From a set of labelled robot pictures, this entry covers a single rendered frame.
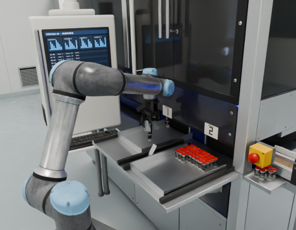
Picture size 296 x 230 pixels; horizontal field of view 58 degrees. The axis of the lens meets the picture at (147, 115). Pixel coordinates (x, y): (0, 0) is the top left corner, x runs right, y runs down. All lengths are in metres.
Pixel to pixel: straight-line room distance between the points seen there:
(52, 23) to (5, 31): 4.54
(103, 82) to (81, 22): 0.89
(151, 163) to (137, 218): 1.10
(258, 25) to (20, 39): 5.57
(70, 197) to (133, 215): 1.49
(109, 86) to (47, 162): 0.34
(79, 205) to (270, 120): 0.85
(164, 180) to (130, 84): 0.44
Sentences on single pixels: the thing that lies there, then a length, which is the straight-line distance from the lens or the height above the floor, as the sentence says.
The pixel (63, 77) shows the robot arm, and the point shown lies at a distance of 0.95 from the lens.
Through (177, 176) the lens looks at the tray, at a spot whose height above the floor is 0.88.
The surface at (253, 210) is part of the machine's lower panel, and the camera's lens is 1.47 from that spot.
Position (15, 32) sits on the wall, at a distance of 6.24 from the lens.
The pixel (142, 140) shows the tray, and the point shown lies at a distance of 1.50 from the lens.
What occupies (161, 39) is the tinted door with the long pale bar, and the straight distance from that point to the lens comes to 1.50.
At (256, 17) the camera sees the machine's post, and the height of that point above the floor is 1.52.
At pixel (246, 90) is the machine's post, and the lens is 1.12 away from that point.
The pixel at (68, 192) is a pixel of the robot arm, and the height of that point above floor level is 1.02.
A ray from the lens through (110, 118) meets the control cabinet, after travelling 1.88.
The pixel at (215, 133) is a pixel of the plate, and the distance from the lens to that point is 1.28.
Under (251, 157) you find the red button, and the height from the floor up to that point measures 1.00.
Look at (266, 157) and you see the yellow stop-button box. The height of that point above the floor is 1.01.
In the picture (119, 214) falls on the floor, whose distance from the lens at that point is 2.37.
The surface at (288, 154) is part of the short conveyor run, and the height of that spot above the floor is 0.95.
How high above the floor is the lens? 1.53
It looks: 20 degrees down
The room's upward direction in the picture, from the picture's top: 1 degrees counter-clockwise
